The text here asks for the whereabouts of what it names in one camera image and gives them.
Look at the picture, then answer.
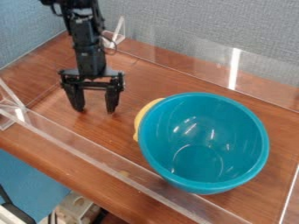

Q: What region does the black chair part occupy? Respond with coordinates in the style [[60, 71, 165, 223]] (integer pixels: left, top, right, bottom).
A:
[[0, 185, 36, 224]]

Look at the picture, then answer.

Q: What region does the clear acrylic back barrier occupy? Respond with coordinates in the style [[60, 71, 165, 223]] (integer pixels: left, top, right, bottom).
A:
[[118, 27, 299, 113]]

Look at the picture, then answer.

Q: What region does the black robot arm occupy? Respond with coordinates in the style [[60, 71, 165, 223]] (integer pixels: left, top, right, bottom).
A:
[[40, 0, 126, 114]]

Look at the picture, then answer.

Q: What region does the clear acrylic left bracket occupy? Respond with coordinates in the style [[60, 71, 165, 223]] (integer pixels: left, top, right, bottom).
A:
[[0, 78, 27, 131]]

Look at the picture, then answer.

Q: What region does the blue plastic bowl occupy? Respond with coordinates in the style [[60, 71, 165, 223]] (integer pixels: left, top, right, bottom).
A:
[[135, 92, 270, 195]]

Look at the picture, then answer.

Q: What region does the clear acrylic barrier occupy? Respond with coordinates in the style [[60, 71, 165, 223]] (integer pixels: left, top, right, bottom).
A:
[[118, 27, 299, 113], [0, 109, 251, 224]]

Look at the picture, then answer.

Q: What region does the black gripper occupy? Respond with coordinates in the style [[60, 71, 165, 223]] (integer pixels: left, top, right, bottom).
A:
[[59, 45, 124, 114]]

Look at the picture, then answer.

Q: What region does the white device under table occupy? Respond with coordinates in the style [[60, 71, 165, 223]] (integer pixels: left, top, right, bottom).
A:
[[47, 192, 100, 224]]

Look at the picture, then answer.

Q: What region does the clear acrylic front barrier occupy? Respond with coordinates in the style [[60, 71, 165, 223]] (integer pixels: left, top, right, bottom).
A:
[[0, 109, 251, 224]]

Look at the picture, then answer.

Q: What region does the yellow object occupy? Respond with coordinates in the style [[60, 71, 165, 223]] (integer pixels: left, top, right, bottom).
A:
[[134, 98, 165, 142]]

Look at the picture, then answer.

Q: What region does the clear acrylic corner bracket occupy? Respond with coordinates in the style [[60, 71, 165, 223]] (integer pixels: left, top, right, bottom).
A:
[[103, 17, 127, 50]]

